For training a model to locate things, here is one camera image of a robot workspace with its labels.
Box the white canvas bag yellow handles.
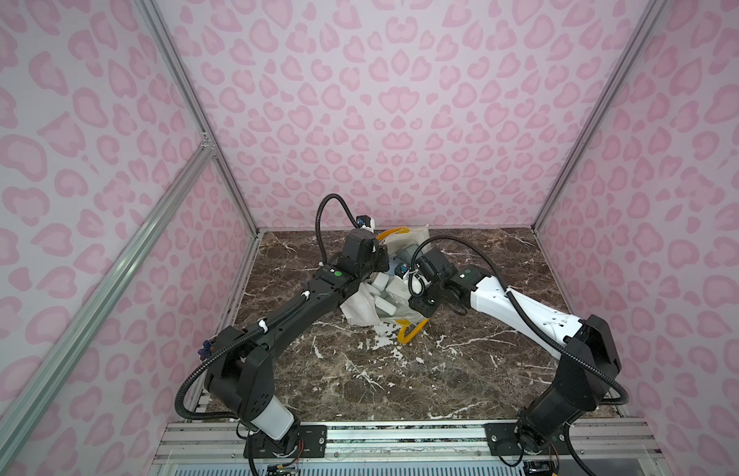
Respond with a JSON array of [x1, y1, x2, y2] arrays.
[[340, 226, 430, 344]]

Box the white rectangular digital clock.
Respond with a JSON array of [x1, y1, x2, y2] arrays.
[[369, 273, 422, 321]]

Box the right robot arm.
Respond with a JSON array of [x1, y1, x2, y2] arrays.
[[407, 248, 629, 454]]

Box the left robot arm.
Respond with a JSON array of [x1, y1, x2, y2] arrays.
[[204, 229, 389, 453]]

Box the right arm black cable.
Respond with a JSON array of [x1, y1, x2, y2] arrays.
[[407, 234, 631, 407]]

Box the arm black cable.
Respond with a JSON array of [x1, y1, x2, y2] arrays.
[[407, 234, 631, 407], [174, 192, 362, 422]]

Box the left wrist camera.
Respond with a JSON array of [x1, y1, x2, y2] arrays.
[[356, 215, 375, 232]]

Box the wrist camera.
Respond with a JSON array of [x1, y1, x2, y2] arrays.
[[356, 215, 375, 232], [393, 261, 422, 279]]

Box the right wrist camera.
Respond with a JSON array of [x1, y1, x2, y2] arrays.
[[393, 261, 422, 279]]

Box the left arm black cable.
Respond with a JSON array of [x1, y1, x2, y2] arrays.
[[174, 192, 362, 422]]

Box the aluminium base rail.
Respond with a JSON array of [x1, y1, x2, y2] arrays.
[[149, 418, 671, 475]]

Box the left frame aluminium strut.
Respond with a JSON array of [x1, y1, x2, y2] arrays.
[[0, 145, 216, 475]]

